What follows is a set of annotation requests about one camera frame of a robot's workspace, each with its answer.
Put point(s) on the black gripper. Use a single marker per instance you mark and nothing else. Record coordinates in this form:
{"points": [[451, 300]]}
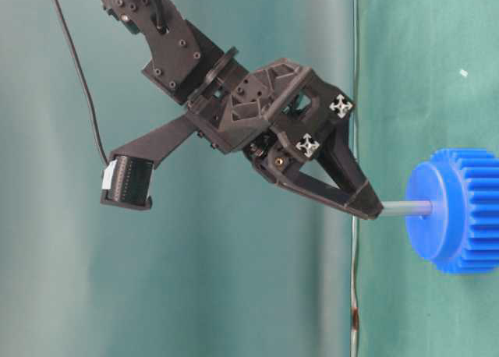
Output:
{"points": [[282, 116]]}

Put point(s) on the silver metal shaft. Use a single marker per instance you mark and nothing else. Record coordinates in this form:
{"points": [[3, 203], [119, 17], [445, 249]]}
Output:
{"points": [[406, 208]]}

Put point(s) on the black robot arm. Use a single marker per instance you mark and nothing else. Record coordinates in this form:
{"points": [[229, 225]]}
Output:
{"points": [[183, 59]]}

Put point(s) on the blue plastic gear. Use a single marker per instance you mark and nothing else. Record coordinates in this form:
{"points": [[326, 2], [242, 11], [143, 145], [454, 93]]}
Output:
{"points": [[460, 235]]}

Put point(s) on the green table mat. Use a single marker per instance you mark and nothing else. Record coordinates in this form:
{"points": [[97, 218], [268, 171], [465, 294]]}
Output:
{"points": [[428, 80]]}

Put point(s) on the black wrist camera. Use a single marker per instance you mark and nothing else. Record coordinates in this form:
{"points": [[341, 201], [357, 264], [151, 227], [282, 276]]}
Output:
{"points": [[126, 180]]}

